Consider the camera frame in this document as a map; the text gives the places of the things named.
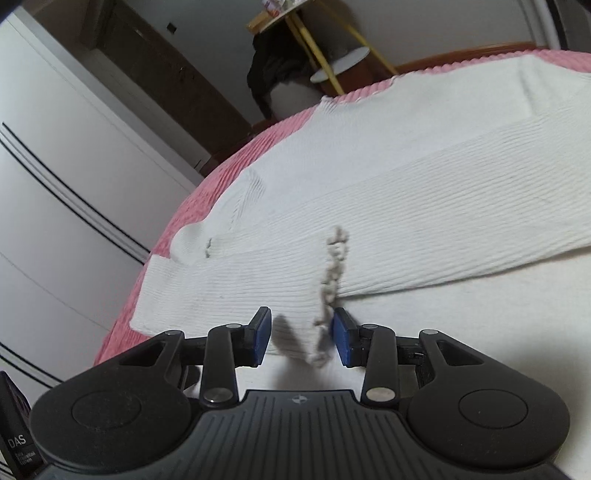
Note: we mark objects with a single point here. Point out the white round bin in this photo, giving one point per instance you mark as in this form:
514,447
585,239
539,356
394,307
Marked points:
295,99

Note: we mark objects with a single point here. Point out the white wardrobe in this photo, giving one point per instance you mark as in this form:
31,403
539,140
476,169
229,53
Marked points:
55,184

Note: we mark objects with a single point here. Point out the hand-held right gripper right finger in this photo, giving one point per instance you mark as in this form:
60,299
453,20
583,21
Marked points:
340,337

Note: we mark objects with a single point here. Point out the pink ribbed blanket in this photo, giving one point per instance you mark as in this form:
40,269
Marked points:
196,203

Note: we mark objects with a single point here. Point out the white knit sweater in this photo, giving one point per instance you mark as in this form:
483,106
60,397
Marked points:
392,184

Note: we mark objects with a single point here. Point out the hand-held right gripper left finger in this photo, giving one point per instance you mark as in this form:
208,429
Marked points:
261,337

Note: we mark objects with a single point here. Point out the dark brown door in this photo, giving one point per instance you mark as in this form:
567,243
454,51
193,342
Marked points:
166,78

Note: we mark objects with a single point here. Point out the round side table yellow legs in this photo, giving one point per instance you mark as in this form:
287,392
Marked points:
339,64

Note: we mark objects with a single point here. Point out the black hanging cloth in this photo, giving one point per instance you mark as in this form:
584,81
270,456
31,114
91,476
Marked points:
272,64

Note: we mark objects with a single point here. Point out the colourful snack packet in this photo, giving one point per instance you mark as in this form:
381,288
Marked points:
273,4

